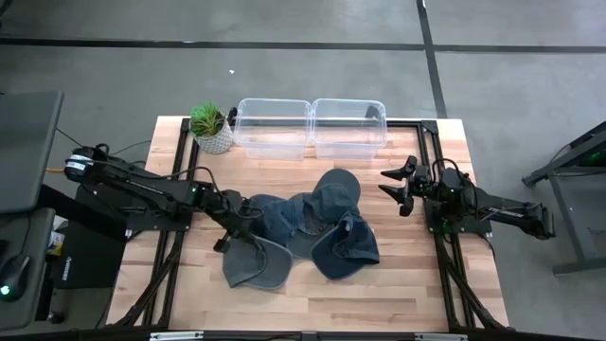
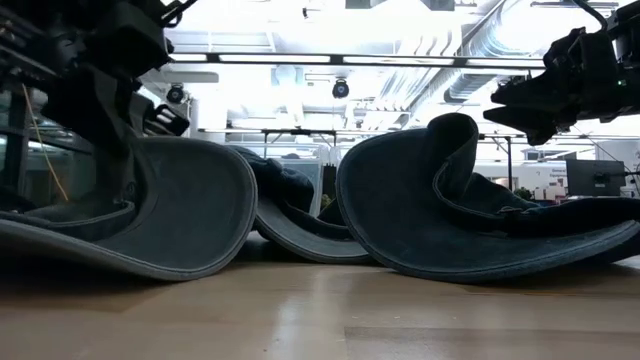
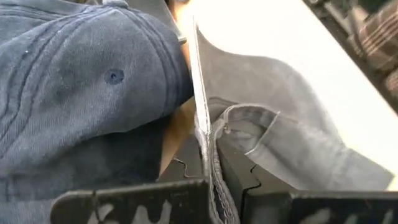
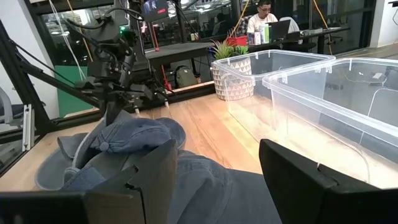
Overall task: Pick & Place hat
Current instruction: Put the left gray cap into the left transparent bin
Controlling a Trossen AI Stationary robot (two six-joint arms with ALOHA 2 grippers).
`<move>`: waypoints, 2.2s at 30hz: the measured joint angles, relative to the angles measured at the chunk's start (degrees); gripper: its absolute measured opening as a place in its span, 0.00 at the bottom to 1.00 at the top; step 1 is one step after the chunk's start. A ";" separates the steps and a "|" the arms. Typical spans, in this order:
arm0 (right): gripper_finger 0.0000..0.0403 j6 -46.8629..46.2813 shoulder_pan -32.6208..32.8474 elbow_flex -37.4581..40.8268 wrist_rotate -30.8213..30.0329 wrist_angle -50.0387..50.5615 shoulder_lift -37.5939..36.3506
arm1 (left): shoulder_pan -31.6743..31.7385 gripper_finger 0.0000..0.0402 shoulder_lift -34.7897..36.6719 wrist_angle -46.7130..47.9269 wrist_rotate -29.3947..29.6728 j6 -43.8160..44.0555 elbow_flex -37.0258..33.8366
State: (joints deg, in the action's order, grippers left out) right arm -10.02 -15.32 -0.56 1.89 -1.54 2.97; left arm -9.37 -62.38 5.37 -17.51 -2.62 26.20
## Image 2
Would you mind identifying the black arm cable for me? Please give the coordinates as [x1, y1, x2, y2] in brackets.
[159, 0, 199, 29]
[569, 0, 609, 31]

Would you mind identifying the yellow cable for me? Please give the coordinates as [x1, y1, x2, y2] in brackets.
[21, 83, 70, 202]

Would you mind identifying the black overhead frame bar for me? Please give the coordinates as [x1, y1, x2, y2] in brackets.
[168, 50, 547, 70]

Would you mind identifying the black computer monitor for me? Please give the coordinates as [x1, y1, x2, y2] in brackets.
[565, 159, 627, 198]

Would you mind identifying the silver ventilation duct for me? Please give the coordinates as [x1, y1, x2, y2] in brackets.
[407, 0, 551, 117]

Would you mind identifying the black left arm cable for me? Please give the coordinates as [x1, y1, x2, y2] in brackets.
[159, 0, 199, 29]

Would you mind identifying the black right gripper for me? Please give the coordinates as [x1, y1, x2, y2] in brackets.
[483, 27, 640, 147]

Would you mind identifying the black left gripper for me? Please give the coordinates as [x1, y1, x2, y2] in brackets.
[0, 0, 191, 137]

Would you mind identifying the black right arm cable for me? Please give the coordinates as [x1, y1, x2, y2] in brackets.
[569, 0, 609, 31]

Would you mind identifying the dark blue denim cap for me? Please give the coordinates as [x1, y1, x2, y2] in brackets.
[335, 112, 640, 285]
[227, 144, 374, 265]
[0, 67, 259, 282]

